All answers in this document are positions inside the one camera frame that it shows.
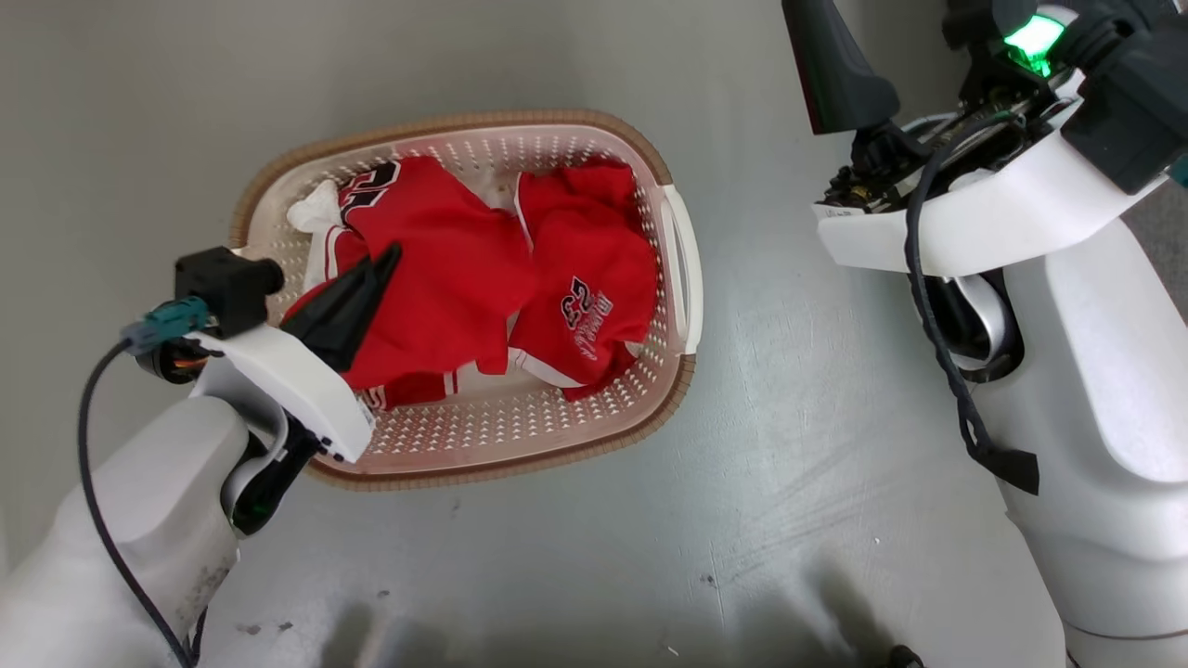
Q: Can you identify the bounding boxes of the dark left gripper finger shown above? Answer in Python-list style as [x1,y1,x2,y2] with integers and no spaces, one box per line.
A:
[311,242,403,374]
[280,258,377,346]

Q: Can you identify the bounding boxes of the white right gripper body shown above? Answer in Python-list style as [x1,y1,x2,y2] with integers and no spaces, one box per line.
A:
[815,9,1172,279]

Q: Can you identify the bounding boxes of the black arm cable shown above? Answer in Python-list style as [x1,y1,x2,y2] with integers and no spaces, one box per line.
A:
[904,139,1041,497]
[78,339,200,668]

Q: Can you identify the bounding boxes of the red basketball jersey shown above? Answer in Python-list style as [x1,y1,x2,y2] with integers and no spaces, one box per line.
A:
[281,156,539,411]

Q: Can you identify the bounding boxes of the red basketball shorts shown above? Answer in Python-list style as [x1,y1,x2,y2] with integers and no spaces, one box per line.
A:
[509,160,659,402]

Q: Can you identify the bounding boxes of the teal left cable connector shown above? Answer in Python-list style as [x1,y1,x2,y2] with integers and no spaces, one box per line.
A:
[121,297,212,358]

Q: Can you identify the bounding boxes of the white perforated laundry basket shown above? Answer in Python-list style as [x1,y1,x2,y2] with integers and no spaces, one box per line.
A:
[229,109,704,492]

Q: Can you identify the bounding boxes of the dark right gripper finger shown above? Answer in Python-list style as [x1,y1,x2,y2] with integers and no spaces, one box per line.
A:
[781,0,902,136]
[942,0,1022,103]

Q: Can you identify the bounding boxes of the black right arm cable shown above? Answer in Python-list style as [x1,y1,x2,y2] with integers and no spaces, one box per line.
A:
[904,139,1041,497]

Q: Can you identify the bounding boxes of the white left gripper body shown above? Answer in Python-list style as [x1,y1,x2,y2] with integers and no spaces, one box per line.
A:
[190,324,378,465]

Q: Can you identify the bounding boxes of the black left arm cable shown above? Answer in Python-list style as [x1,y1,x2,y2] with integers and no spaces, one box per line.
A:
[78,339,200,668]

